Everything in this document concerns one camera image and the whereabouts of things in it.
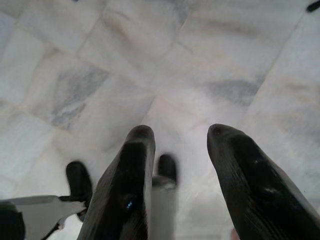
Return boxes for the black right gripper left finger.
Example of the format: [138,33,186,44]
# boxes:
[76,124,157,240]

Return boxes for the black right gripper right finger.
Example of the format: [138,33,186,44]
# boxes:
[207,123,320,240]

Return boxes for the silver robot right leg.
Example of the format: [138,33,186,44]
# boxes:
[147,175,177,240]

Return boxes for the black robot left foot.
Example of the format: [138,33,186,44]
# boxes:
[65,161,94,204]

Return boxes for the black robot foot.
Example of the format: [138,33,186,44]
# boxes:
[156,153,178,183]
[65,161,94,204]

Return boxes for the black robot right foot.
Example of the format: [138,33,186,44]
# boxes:
[156,153,178,183]

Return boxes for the black furniture foot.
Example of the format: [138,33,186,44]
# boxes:
[306,1,320,13]

